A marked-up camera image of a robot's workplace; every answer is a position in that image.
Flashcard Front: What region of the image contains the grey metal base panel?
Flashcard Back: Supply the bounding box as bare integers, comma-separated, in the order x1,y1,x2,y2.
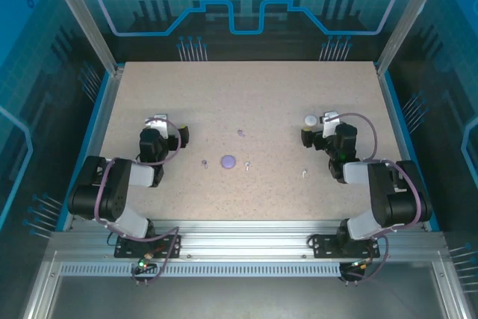
22,273,464,319

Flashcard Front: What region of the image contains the aluminium table side rail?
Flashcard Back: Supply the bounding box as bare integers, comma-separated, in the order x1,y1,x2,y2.
375,64,430,232
55,66,126,232

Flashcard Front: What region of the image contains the aluminium frame post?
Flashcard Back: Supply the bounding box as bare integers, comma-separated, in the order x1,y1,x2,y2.
374,0,449,77
41,0,126,77

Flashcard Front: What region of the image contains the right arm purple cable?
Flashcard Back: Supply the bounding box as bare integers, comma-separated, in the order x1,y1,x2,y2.
323,111,425,286

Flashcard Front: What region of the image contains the aluminium mounting beam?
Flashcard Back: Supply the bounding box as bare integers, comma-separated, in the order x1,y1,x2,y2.
50,219,455,266

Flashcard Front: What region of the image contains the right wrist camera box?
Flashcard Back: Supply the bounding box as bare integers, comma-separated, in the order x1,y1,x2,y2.
321,111,341,139

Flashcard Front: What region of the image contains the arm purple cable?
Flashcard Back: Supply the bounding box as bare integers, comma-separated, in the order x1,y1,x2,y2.
323,111,425,286
93,117,183,286

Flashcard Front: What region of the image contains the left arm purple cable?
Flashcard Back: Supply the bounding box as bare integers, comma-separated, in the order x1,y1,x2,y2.
93,117,183,286

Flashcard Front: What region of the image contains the slotted grey cable duct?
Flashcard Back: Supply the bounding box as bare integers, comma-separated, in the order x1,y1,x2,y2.
59,263,343,278

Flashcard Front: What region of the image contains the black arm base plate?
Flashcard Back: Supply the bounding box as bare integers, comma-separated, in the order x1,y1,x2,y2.
114,234,183,259
311,234,382,259

